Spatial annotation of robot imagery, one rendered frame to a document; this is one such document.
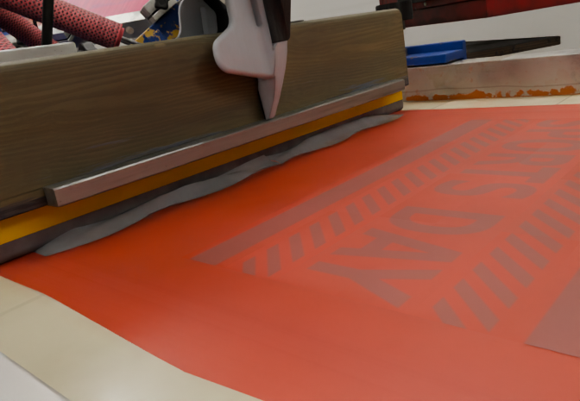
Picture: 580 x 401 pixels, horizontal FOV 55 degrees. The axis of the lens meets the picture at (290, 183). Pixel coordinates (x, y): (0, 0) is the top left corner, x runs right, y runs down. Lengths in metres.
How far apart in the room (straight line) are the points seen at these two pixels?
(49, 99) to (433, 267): 0.21
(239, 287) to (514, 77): 0.42
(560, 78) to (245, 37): 0.31
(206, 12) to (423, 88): 0.28
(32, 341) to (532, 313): 0.17
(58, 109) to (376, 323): 0.21
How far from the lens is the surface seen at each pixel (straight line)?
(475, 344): 0.17
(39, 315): 0.25
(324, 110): 0.44
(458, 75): 0.60
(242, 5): 0.38
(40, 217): 0.33
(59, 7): 1.14
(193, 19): 0.42
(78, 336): 0.22
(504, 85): 0.59
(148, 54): 0.35
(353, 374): 0.16
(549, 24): 2.40
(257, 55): 0.38
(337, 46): 0.48
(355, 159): 0.39
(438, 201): 0.29
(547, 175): 0.32
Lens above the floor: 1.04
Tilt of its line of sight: 15 degrees down
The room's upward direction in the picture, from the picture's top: 9 degrees counter-clockwise
